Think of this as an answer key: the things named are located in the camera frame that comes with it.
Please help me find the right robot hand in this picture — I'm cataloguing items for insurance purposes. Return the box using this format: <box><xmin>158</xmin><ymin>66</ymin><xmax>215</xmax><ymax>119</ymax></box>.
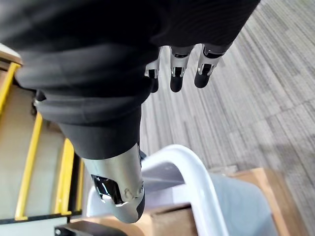
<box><xmin>0</xmin><ymin>0</ymin><xmax>261</xmax><ymax>224</ymax></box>

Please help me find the yellow metal shelf rack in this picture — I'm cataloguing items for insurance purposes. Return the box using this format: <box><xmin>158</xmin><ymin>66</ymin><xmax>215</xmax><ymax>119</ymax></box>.
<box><xmin>0</xmin><ymin>44</ymin><xmax>86</xmax><ymax>224</ymax></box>

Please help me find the white plastic chair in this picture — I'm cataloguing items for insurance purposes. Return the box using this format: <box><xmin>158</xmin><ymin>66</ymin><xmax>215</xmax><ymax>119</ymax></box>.
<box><xmin>88</xmin><ymin>144</ymin><xmax>274</xmax><ymax>236</ymax></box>

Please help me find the brown cardboard box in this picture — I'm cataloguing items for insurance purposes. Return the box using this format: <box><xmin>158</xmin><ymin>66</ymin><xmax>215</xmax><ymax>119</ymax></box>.
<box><xmin>71</xmin><ymin>167</ymin><xmax>311</xmax><ymax>236</ymax></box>

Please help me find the black metal bracket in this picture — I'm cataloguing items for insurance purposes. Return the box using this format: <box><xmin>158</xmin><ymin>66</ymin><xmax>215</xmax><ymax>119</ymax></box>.
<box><xmin>54</xmin><ymin>222</ymin><xmax>86</xmax><ymax>236</ymax></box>

